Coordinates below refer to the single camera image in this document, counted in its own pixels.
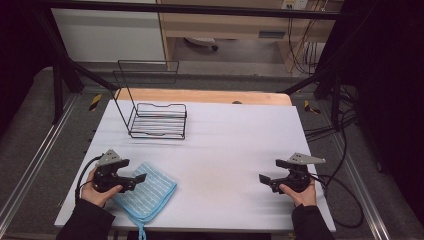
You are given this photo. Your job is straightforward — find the yellow black tape marker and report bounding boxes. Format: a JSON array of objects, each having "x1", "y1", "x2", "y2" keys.
[
  {"x1": 303, "y1": 99, "x2": 321, "y2": 115},
  {"x1": 88, "y1": 93, "x2": 103, "y2": 112}
]

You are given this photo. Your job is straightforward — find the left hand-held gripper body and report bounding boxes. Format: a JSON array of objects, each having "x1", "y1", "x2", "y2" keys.
[{"x1": 93, "y1": 149, "x2": 138, "y2": 194}]

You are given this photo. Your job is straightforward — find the black metal frame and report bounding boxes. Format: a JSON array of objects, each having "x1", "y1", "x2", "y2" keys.
[{"x1": 31, "y1": 0, "x2": 359, "y2": 126}]

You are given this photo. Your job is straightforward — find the aluminium floor rail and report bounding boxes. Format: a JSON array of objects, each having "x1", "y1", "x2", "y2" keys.
[
  {"x1": 333, "y1": 133, "x2": 392, "y2": 240},
  {"x1": 0, "y1": 94, "x2": 80, "y2": 229}
]

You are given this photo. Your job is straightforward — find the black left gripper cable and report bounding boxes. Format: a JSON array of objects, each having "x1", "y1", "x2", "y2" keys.
[{"x1": 74, "y1": 154, "x2": 104, "y2": 204}]

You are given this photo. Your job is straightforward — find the person's right hand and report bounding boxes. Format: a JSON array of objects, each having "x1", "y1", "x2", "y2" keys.
[{"x1": 279, "y1": 179, "x2": 318, "y2": 208}]

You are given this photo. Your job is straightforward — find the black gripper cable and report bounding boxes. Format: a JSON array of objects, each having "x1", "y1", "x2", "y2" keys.
[
  {"x1": 309, "y1": 173, "x2": 365, "y2": 230},
  {"x1": 74, "y1": 154, "x2": 104, "y2": 204}
]

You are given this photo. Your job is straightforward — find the blue striped cloth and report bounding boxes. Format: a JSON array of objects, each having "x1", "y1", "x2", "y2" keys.
[{"x1": 112, "y1": 162, "x2": 178, "y2": 240}]

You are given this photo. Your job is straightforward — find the wooden desk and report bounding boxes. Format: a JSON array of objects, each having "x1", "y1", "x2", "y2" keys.
[{"x1": 156, "y1": 0, "x2": 344, "y2": 73}]

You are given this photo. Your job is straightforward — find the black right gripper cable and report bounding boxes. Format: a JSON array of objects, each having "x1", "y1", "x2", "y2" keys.
[{"x1": 309, "y1": 173, "x2": 365, "y2": 230}]

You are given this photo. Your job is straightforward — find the black floor cables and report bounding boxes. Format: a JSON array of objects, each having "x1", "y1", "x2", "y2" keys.
[{"x1": 304, "y1": 85, "x2": 360, "y2": 143}]

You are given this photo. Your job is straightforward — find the black wire rack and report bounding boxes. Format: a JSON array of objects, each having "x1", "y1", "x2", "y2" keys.
[{"x1": 112, "y1": 59, "x2": 188, "y2": 140}]

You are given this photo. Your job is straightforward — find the white cabinet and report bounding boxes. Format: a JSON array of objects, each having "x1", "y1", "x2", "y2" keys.
[{"x1": 51, "y1": 8, "x2": 167, "y2": 63}]

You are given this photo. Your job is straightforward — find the person's left hand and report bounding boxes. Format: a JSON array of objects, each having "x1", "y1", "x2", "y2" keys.
[{"x1": 80, "y1": 167, "x2": 124, "y2": 208}]

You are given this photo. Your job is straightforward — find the black curtain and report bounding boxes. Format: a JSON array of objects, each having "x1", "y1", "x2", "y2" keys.
[
  {"x1": 0, "y1": 0, "x2": 56, "y2": 134},
  {"x1": 319, "y1": 0, "x2": 424, "y2": 221}
]

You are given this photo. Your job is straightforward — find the wall power outlet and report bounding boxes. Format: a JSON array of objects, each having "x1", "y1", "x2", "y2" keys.
[{"x1": 281, "y1": 0, "x2": 309, "y2": 10}]

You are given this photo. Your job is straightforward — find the chair base with wheel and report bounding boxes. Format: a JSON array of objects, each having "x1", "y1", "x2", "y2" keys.
[{"x1": 183, "y1": 36, "x2": 220, "y2": 52}]

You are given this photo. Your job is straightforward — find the white table cover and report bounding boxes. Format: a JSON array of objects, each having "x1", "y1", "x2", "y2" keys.
[{"x1": 54, "y1": 99, "x2": 337, "y2": 233}]

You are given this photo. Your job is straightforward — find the hanging cables bundle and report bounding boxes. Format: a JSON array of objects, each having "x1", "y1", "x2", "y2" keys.
[{"x1": 287, "y1": 18, "x2": 323, "y2": 75}]

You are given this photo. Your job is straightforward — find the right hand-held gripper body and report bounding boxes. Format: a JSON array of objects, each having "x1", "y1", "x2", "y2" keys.
[{"x1": 270, "y1": 152, "x2": 327, "y2": 194}]

